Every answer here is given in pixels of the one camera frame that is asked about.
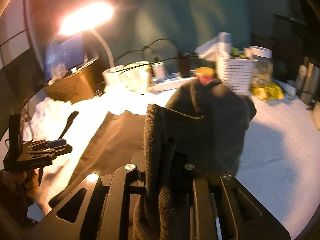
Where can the white charger plug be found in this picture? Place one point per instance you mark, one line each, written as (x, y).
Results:
(158, 70)

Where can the white perforated plastic basket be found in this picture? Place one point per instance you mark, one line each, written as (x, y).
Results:
(235, 74)

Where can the white power strip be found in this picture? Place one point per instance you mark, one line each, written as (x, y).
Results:
(173, 81)

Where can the red tin yellow lid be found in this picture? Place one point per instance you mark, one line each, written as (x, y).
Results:
(205, 74)

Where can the yellow snack packet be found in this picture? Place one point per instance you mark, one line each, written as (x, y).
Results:
(267, 92)

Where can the white tissue in basket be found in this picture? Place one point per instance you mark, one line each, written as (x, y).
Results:
(218, 46)

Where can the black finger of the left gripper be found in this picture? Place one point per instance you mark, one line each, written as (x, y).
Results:
(44, 144)
(50, 153)

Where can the brown cardboard box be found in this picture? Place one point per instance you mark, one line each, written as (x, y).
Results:
(81, 85)

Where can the white desk lamp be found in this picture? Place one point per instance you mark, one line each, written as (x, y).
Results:
(87, 18)

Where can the black power adapter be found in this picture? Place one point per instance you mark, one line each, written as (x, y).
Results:
(184, 64)

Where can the white crumpled cloth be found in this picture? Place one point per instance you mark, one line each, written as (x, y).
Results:
(48, 121)

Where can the operator hand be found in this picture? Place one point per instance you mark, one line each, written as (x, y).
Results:
(26, 182)

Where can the white textured table cover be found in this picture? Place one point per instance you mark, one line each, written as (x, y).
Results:
(279, 164)

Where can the dark brown printed garment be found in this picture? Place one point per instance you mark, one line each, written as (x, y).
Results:
(203, 125)

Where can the clear jar white lid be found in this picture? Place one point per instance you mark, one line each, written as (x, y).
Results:
(263, 65)

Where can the cream cartoon mug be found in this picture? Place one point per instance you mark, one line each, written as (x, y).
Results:
(137, 76)

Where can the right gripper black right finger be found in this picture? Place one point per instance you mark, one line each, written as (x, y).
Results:
(220, 207)

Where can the laptop with dark screen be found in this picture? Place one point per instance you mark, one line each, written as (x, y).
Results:
(68, 51)

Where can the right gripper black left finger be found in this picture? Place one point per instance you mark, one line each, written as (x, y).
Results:
(98, 208)

